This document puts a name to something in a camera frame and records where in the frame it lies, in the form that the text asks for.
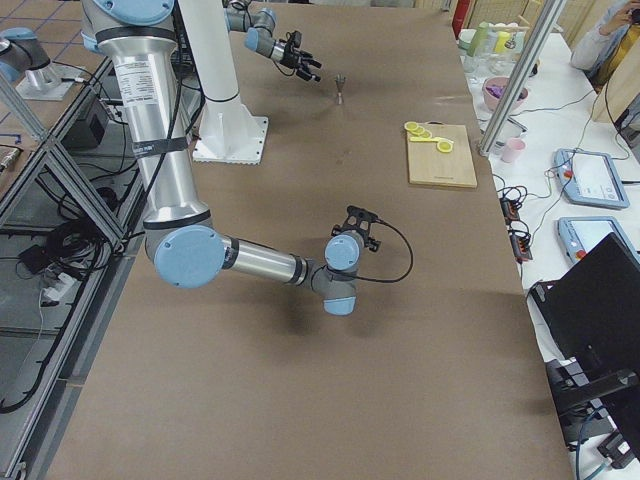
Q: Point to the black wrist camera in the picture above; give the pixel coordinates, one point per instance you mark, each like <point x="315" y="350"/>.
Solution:
<point x="294" y="39"/>
<point x="359" y="220"/>

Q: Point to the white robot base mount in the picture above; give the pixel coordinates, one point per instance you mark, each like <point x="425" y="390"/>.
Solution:
<point x="227" y="132"/>

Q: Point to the seated person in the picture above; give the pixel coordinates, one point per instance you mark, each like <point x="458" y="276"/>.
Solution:
<point x="603" y="48"/>

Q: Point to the aluminium frame post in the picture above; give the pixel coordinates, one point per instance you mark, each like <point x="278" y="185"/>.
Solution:
<point x="533" y="46"/>

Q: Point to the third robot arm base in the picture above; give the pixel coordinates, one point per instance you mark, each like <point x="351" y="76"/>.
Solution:
<point x="23" y="56"/>

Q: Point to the black monitor stand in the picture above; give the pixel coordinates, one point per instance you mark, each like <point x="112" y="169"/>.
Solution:
<point x="589" y="404"/>

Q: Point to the black laptop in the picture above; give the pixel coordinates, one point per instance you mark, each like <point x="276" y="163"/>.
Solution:
<point x="592" y="312"/>

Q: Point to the green bottle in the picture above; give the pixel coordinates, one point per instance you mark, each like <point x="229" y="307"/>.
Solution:
<point x="478" y="39"/>

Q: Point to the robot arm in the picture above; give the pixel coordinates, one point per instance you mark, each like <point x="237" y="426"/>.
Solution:
<point x="258" y="27"/>
<point x="139" y="38"/>

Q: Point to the lemon slice top pair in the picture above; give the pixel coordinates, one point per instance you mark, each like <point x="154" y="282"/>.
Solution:
<point x="444" y="146"/>

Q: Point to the yellow plastic knife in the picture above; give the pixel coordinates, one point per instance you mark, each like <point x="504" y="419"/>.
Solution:
<point x="426" y="139"/>

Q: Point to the yellow bottle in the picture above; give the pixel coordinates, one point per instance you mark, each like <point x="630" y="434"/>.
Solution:
<point x="501" y="39"/>

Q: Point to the blue teach pendant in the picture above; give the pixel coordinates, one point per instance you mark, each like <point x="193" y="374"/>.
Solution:
<point x="579" y="235"/>
<point x="589" y="179"/>

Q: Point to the bamboo cutting board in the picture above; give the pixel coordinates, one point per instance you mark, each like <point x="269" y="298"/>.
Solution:
<point x="429" y="167"/>

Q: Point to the black box under table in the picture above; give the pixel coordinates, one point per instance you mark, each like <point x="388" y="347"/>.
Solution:
<point x="89" y="128"/>

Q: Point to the upper blue teach pendant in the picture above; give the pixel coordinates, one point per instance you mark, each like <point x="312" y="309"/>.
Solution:
<point x="589" y="179"/>

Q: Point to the pink cup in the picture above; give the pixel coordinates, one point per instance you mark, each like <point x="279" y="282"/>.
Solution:
<point x="512" y="149"/>

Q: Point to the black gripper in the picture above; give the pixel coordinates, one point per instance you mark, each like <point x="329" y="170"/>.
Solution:
<point x="374" y="243"/>
<point x="291" y="58"/>

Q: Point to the lower blue teach pendant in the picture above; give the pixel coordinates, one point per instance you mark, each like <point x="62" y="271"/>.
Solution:
<point x="579" y="235"/>

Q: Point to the pink bowl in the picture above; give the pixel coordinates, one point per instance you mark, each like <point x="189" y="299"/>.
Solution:
<point x="493" y="89"/>

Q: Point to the steel double jigger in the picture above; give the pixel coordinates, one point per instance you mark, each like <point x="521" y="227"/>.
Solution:
<point x="340" y="81"/>

